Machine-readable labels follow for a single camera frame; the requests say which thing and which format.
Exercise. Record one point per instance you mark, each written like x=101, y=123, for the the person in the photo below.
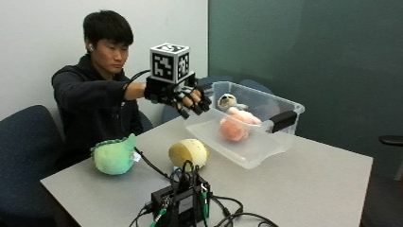
x=93, y=107

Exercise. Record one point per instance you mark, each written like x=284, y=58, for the clear plastic storage bin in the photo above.
x=248, y=123

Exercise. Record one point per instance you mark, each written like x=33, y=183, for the dark blue office chair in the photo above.
x=26, y=164
x=235, y=85

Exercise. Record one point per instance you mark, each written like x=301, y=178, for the pink and white soft toy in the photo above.
x=236, y=118

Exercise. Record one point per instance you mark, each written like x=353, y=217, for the green soft toy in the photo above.
x=114, y=155

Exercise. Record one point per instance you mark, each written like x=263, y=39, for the black electronics box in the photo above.
x=180, y=203

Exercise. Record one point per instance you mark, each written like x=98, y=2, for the white earbud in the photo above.
x=90, y=48

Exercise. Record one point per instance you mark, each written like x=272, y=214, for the black chair armrest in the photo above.
x=392, y=139

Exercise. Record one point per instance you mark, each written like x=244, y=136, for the white marker cube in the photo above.
x=171, y=62

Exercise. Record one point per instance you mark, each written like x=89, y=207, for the yellow round soft toy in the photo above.
x=190, y=153

